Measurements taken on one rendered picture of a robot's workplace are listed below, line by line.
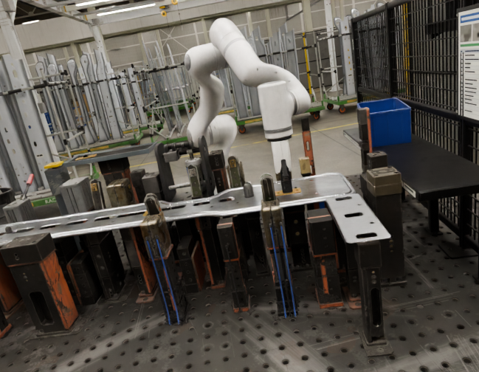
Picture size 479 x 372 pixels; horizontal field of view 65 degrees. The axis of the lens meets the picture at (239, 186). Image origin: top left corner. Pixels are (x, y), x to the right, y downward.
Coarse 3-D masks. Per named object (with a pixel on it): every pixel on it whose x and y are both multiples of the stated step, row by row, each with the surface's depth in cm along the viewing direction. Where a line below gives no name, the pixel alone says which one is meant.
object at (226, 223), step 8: (224, 224) 108; (232, 224) 108; (224, 232) 107; (232, 232) 107; (224, 240) 107; (232, 240) 107; (224, 248) 108; (232, 248) 108; (224, 256) 109; (232, 256) 109; (232, 264) 111; (240, 264) 115; (232, 272) 110; (240, 272) 112; (232, 280) 113; (240, 280) 113; (232, 288) 114; (240, 288) 113; (232, 296) 114; (240, 296) 114; (248, 296) 119; (232, 304) 119; (240, 304) 115; (248, 304) 116; (240, 312) 113
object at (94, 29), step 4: (88, 24) 1077; (92, 28) 1132; (96, 28) 1133; (92, 32) 1103; (96, 32) 1137; (96, 36) 1140; (100, 36) 1153; (96, 40) 1127; (100, 40) 1145; (100, 44) 1146; (100, 48) 1150; (104, 52) 1159; (104, 56) 1158; (104, 60) 1161
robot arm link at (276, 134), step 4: (284, 128) 108; (288, 128) 109; (264, 132) 112; (268, 132) 109; (272, 132) 108; (276, 132) 108; (280, 132) 108; (284, 132) 108; (288, 132) 109; (292, 132) 111; (268, 136) 110; (272, 136) 109; (276, 136) 108; (280, 136) 108; (284, 136) 108; (288, 136) 111
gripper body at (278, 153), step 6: (288, 138) 110; (276, 144) 109; (282, 144) 109; (288, 144) 110; (276, 150) 109; (282, 150) 109; (288, 150) 109; (276, 156) 110; (282, 156) 109; (288, 156) 109; (276, 162) 110; (288, 162) 110; (276, 168) 111; (282, 168) 112
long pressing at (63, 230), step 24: (240, 192) 130; (312, 192) 117; (336, 192) 114; (72, 216) 138; (96, 216) 133; (144, 216) 124; (168, 216) 120; (192, 216) 118; (216, 216) 115; (0, 240) 127
